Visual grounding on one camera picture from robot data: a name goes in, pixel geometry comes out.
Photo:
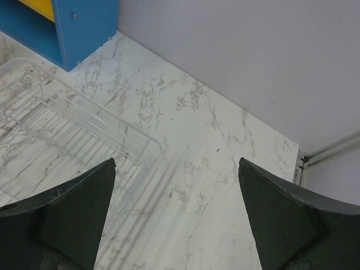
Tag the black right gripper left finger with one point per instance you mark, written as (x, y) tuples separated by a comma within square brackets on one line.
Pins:
[(60, 228)]

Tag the white wire dish rack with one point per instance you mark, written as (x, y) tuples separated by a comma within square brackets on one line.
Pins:
[(51, 133)]

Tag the aluminium frame post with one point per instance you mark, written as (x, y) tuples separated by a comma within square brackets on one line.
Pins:
[(337, 149)]

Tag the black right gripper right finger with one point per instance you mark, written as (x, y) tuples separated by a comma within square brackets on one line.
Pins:
[(295, 228)]

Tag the blue shelf unit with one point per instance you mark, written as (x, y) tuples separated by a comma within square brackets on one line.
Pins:
[(63, 32)]

